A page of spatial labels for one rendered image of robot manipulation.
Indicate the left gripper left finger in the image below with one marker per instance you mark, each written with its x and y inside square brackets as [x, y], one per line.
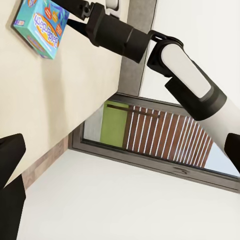
[12, 150]

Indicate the bed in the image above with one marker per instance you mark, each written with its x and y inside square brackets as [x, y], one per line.
[46, 99]

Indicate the board game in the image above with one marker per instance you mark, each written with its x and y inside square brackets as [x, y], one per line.
[42, 23]

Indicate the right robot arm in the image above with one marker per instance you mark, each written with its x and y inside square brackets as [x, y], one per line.
[214, 112]

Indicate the door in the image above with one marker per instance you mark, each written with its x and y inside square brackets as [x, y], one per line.
[154, 135]

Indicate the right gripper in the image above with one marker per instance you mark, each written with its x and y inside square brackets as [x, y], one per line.
[102, 29]

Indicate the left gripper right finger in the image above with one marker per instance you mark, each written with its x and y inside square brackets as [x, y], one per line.
[232, 149]

